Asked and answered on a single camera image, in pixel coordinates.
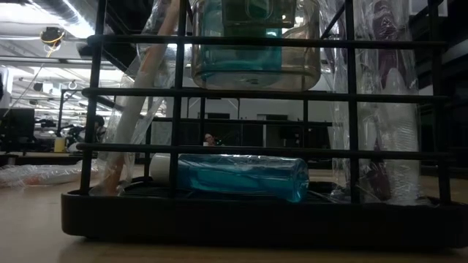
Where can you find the neighbouring station robot arm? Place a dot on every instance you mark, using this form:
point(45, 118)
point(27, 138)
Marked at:
point(49, 124)
point(77, 133)

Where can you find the clear plastic cup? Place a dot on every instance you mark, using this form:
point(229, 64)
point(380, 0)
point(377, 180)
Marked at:
point(300, 62)

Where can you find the small yellow container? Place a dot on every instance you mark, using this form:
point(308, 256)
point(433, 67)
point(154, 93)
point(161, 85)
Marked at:
point(59, 145)

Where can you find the wide silver ventilation duct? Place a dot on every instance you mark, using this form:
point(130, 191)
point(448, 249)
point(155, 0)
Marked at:
point(73, 14)

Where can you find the teal mouthwash bottle white cap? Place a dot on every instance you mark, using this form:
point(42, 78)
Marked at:
point(241, 175)
point(241, 58)

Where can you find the neighbouring station black frame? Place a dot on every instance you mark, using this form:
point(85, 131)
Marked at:
point(60, 109)

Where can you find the person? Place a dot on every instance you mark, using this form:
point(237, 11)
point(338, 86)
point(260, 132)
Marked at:
point(98, 124)
point(210, 139)

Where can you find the black storage cabinet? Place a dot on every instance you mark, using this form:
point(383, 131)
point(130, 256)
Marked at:
point(281, 135)

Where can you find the black computer monitor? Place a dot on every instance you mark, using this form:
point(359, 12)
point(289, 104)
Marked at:
point(18, 124)

